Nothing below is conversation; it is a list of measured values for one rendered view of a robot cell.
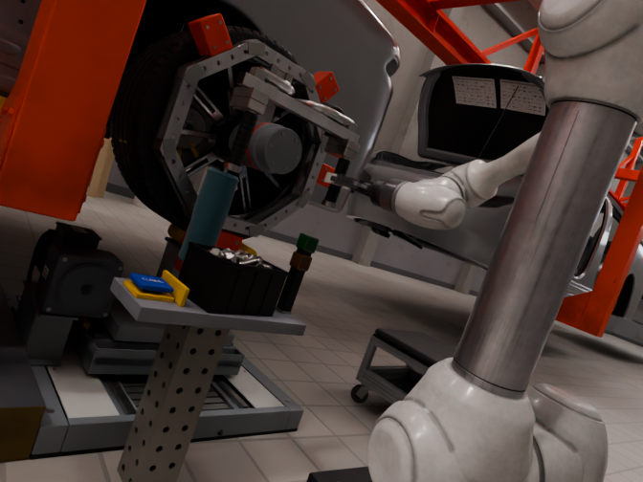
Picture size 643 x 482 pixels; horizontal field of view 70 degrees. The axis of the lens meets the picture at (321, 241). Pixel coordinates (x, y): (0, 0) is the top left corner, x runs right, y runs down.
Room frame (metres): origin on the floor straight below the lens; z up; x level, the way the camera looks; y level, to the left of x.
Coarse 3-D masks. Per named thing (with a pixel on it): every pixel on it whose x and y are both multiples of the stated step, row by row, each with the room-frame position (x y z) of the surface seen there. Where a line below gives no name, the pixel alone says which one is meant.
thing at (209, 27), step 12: (192, 24) 1.23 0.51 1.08; (204, 24) 1.20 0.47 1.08; (216, 24) 1.23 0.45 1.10; (192, 36) 1.26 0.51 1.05; (204, 36) 1.22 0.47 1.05; (216, 36) 1.23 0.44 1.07; (228, 36) 1.25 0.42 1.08; (204, 48) 1.25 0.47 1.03; (216, 48) 1.24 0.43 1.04; (228, 48) 1.26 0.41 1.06
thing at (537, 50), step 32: (384, 0) 4.88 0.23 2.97; (416, 0) 5.13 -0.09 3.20; (448, 0) 4.95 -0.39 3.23; (480, 0) 4.74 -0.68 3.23; (512, 0) 4.55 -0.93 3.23; (416, 32) 5.32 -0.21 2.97; (448, 32) 5.57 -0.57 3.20; (448, 64) 5.90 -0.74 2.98; (544, 64) 7.82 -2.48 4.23; (608, 192) 10.20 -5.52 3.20
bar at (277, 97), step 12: (240, 72) 1.12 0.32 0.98; (240, 84) 1.12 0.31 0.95; (252, 84) 1.12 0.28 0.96; (264, 84) 1.14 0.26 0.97; (276, 96) 1.17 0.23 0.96; (288, 96) 1.20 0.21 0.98; (288, 108) 1.20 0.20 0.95; (300, 108) 1.23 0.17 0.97; (312, 120) 1.26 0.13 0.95; (324, 120) 1.29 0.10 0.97; (336, 132) 1.33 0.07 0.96; (348, 132) 1.36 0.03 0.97
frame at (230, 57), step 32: (192, 64) 1.21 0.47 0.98; (224, 64) 1.26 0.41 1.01; (288, 64) 1.40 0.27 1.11; (192, 96) 1.23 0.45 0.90; (160, 128) 1.23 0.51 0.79; (320, 128) 1.53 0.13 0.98; (160, 160) 1.25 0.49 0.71; (320, 160) 1.56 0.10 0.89; (192, 192) 1.29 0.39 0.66; (224, 224) 1.38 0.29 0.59; (256, 224) 1.45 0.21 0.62
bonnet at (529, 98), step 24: (432, 72) 4.59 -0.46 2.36; (456, 72) 4.46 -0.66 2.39; (480, 72) 4.27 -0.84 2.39; (504, 72) 4.10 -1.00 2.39; (528, 72) 3.86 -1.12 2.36; (432, 96) 4.86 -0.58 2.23; (456, 96) 4.64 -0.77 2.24; (480, 96) 4.44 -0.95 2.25; (504, 96) 4.25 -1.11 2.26; (528, 96) 4.08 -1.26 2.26; (432, 120) 5.02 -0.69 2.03; (456, 120) 4.79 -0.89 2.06; (480, 120) 4.58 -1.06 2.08; (504, 120) 4.39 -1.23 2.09; (528, 120) 4.21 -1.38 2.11; (432, 144) 5.11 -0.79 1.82; (456, 144) 4.88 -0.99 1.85; (480, 144) 4.67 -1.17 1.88; (504, 144) 4.47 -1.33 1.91
